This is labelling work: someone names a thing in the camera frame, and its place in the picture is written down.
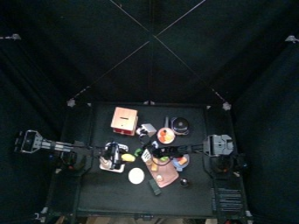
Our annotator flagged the wooden box red drawer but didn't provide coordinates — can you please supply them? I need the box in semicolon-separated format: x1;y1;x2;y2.
110;106;140;137

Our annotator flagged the black round toy pot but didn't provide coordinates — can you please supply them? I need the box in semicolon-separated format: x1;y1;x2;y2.
171;116;192;137

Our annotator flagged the white round plate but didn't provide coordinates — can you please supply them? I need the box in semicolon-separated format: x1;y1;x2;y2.
127;167;146;186

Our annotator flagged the white toy grater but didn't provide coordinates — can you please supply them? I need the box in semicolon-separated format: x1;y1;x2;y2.
140;149;154;164

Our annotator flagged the green sushi roll block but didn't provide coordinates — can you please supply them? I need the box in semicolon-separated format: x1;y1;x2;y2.
148;178;164;197

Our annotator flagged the wooden knife block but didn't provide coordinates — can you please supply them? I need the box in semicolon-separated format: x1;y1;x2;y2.
135;122;158;138

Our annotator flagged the white label sticker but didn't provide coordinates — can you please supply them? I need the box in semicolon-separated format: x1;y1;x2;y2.
216;186;245;214

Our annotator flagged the blue toy bowl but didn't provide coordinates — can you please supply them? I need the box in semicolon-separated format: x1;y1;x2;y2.
171;153;192;172

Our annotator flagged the thin diagonal brace cord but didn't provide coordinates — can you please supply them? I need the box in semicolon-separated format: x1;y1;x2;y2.
71;0;208;100
108;0;230;104

